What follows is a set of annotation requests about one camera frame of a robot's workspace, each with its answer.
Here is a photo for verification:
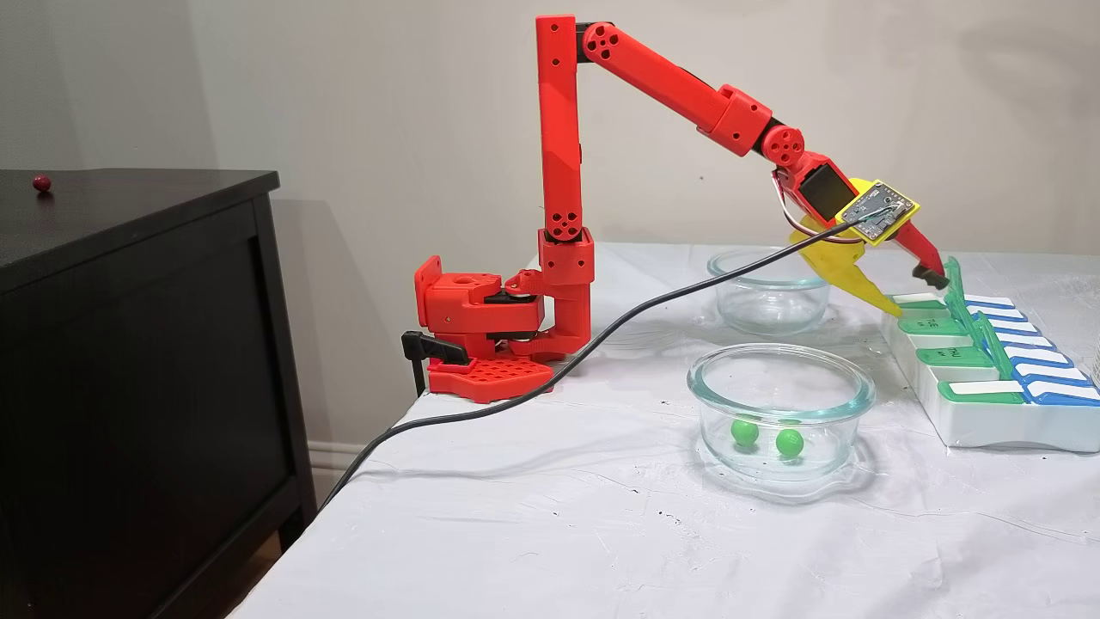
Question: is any red white black servo cable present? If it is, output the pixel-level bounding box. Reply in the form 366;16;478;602
773;172;865;246

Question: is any large clear glass bowl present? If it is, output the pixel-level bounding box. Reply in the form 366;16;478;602
686;344;877;482

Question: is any black table clamp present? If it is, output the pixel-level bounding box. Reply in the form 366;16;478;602
400;330;471;398

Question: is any white tablecloth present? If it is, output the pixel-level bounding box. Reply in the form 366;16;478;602
225;241;1100;619

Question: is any thick black camera cable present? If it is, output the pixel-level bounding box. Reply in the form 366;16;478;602
314;205;895;512

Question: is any black wooden cabinet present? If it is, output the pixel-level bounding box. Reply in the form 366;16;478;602
0;168;319;619

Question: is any camera circuit board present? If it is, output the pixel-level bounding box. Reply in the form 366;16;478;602
838;179;920;248

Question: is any small clear glass bowl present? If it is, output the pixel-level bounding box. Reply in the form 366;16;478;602
706;247;841;338

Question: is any weekly pill organizer box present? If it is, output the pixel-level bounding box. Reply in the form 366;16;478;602
878;256;1100;454

